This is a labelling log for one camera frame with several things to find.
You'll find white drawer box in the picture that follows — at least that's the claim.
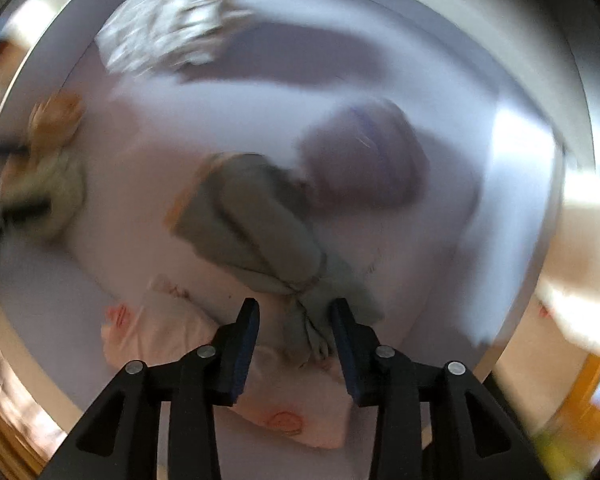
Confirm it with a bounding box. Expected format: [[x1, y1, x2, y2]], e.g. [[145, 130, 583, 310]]
[[0, 0, 594, 479]]

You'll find pale pink printed cloth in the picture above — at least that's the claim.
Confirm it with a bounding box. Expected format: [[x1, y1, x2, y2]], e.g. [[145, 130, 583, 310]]
[[100, 275, 352, 450]]

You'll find beige olive sock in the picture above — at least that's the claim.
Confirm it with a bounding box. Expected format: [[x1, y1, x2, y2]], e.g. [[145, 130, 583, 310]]
[[0, 151, 86, 240]]

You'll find lilac grey sock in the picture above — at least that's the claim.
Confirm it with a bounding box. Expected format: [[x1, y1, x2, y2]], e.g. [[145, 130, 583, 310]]
[[299, 100, 428, 210]]

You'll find grey green sock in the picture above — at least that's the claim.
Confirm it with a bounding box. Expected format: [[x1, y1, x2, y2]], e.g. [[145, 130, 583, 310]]
[[164, 153, 384, 366]]

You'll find orange tan soft toy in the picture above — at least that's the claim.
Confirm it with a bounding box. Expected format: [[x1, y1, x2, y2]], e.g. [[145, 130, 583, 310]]
[[27, 91, 84, 156]]

